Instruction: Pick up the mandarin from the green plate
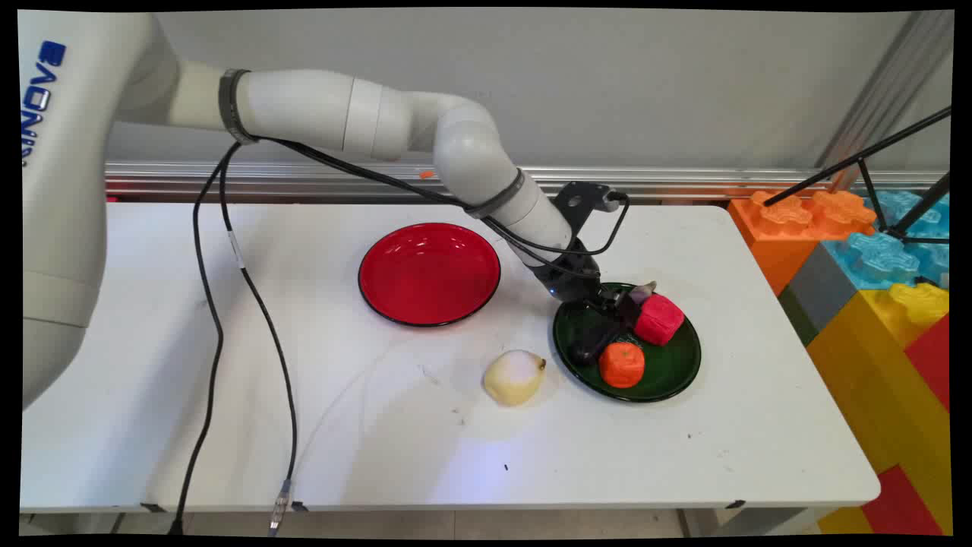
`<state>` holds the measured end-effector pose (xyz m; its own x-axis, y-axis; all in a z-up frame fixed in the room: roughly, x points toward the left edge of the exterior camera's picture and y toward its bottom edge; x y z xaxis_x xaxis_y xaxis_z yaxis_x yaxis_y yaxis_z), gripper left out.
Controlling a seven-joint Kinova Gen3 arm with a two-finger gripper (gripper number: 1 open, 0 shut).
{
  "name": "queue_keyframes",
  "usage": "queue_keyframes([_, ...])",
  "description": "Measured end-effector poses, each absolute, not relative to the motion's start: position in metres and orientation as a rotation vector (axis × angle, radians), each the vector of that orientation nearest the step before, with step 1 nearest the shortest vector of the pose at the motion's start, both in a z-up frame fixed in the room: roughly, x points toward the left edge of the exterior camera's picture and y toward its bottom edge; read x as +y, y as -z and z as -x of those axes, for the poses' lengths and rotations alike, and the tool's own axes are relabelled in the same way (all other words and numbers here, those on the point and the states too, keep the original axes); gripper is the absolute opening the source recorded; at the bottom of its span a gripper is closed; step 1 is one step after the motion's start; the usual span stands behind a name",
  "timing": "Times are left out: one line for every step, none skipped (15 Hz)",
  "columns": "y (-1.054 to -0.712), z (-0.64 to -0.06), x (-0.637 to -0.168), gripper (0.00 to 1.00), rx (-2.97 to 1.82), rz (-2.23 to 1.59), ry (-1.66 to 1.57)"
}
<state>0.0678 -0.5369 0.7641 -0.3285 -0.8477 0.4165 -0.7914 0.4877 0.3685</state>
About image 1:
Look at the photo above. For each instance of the dark green plate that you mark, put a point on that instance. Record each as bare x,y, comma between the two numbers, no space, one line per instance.
668,372

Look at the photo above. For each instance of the black tripod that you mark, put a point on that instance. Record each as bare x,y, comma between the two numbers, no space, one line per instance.
866,157

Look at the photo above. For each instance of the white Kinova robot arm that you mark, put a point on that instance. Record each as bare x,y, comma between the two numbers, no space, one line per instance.
304,110

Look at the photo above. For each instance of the aluminium post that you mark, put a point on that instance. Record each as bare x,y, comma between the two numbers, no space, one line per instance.
888,99

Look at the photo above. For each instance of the purple toy eggplant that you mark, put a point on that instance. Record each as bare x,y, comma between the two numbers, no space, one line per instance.
588,346

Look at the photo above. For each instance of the red plate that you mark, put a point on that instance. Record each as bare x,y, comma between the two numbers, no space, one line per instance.
429,273

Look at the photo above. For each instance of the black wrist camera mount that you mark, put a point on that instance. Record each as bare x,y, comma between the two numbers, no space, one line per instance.
577,202

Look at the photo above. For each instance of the red giant building block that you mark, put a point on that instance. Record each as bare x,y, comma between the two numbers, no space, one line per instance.
932,361
904,505

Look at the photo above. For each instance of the yellow giant building block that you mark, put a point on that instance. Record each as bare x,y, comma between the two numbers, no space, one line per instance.
873,365

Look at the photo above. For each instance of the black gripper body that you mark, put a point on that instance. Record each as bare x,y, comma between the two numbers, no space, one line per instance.
571,272

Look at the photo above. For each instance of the blue giant building block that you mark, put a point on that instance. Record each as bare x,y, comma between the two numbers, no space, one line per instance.
907,205
881,258

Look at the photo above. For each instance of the grey giant building block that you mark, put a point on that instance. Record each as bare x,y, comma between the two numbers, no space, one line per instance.
816,292

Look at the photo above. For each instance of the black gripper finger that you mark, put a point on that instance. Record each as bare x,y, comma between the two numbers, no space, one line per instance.
629,302
601,313

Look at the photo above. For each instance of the red toy cube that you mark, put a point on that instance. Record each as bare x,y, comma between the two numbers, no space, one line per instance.
659,319

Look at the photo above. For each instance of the orange giant building block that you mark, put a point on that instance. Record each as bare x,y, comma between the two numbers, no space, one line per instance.
782,228

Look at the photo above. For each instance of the aluminium rail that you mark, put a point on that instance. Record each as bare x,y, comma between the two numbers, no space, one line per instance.
304,181

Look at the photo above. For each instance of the pale yellow toy pear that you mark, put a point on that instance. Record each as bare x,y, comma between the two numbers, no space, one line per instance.
514,377

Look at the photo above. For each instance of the orange toy tangerine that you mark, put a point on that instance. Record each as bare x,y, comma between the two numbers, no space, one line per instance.
621,365

